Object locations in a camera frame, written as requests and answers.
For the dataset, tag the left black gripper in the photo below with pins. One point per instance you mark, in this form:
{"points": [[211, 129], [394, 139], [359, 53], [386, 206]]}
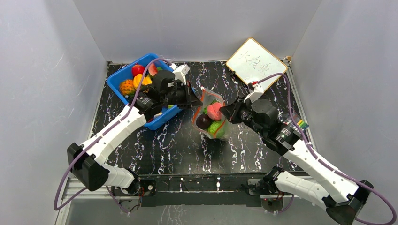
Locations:
{"points": [[191, 99]]}

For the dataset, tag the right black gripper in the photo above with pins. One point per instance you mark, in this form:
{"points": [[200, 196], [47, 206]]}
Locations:
{"points": [[233, 112]]}

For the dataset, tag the toy peach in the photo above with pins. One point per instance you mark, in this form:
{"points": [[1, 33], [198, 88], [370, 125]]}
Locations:
{"points": [[213, 111]]}

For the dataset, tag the green toy lettuce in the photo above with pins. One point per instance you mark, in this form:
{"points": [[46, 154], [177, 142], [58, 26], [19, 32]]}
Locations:
{"points": [[224, 124]]}

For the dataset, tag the green toy custard apple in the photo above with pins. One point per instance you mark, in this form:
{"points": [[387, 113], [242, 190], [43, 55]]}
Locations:
{"points": [[216, 128]]}

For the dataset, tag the dark toy plum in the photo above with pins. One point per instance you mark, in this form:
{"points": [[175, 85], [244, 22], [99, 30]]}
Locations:
{"points": [[203, 121]]}

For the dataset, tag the clear zip top bag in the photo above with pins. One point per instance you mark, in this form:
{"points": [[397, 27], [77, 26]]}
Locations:
{"points": [[207, 97]]}

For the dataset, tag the yellow toy bell pepper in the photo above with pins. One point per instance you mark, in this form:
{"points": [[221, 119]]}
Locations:
{"points": [[141, 79]]}

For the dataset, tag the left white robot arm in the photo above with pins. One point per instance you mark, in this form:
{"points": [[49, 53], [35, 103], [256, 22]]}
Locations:
{"points": [[88, 160]]}

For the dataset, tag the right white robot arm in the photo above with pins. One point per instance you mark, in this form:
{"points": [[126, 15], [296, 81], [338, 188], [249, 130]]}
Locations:
{"points": [[341, 198]]}

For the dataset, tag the toy watermelon slice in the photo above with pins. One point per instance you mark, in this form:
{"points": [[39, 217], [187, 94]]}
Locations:
{"points": [[152, 70]]}

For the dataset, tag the white dry-erase board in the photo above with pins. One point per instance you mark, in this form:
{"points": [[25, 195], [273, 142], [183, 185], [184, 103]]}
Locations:
{"points": [[252, 62]]}

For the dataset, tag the red toy pomegranate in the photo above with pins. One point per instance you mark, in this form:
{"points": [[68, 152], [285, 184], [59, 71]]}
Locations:
{"points": [[137, 69]]}

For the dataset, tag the orange toy pineapple fruit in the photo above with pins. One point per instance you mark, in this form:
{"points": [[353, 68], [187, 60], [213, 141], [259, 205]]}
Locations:
{"points": [[127, 88]]}

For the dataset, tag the pack of coloured markers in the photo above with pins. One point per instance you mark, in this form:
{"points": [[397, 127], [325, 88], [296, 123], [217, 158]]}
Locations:
{"points": [[298, 121]]}

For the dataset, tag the blue plastic bin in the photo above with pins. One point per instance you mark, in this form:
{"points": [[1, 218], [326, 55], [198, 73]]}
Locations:
{"points": [[114, 81]]}

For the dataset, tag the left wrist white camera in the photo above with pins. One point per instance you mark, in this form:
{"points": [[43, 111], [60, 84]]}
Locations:
{"points": [[180, 72]]}

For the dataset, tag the wrist white camera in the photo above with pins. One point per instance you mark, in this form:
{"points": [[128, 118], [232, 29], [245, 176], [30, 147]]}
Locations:
{"points": [[180, 72], [256, 91]]}

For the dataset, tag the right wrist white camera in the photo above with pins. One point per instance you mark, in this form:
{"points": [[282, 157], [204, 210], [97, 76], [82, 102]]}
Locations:
{"points": [[256, 91]]}

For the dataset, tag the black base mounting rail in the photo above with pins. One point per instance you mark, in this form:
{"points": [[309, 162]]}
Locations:
{"points": [[193, 189]]}

